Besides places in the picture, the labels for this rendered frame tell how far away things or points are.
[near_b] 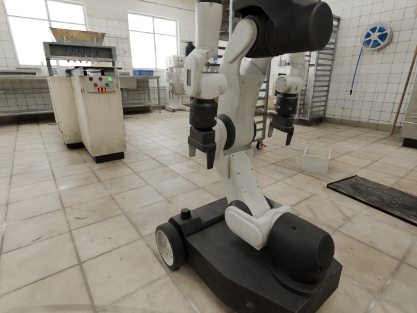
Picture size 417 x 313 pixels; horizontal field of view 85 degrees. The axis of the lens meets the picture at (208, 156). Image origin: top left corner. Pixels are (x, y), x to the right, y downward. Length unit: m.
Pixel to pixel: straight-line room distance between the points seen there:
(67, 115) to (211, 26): 2.61
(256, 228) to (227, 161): 0.28
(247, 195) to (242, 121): 0.29
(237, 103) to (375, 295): 0.93
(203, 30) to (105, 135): 1.95
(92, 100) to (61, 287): 1.66
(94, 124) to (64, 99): 0.74
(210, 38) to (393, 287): 1.18
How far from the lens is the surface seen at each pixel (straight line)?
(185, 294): 1.06
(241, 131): 0.89
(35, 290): 1.28
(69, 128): 3.15
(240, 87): 0.84
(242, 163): 0.94
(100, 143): 2.51
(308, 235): 0.82
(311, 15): 0.71
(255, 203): 0.94
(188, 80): 0.69
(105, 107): 2.46
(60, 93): 3.10
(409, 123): 3.74
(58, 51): 3.20
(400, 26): 4.89
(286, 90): 1.02
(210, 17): 0.69
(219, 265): 0.92
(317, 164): 2.27
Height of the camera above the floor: 0.81
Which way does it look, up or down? 19 degrees down
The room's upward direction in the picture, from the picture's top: straight up
